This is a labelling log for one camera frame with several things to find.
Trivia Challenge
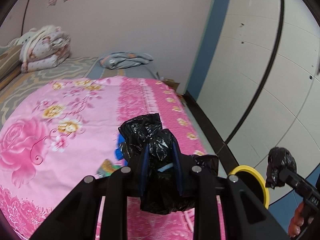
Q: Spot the orange green snack packet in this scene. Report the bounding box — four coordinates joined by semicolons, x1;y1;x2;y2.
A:
97;159;121;178

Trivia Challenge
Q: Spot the blue rubber glove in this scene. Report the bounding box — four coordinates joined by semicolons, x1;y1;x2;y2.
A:
114;134;129;161

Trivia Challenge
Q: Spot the yellow rimmed black trash bin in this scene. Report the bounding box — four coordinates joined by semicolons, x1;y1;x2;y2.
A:
228;165;270;209

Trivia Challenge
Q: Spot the person's right hand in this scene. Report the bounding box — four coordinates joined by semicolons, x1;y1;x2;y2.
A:
288;202;305;237

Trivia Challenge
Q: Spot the pink floral bedspread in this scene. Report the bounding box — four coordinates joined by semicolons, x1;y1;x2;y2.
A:
0;76;226;240

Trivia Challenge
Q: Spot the white wardrobe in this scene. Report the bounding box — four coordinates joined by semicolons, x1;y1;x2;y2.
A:
186;0;320;203

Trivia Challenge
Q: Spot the cardboard box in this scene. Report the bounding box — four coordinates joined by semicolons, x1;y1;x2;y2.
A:
162;79;180;91

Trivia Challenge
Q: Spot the grey folded blanket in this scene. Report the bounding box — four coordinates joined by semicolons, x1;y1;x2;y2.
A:
98;51;153;69

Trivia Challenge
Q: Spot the striped brown pillow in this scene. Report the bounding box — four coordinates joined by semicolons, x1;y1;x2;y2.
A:
0;45;22;80

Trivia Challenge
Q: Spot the folded floral quilt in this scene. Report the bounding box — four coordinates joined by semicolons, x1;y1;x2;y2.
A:
20;25;71;73

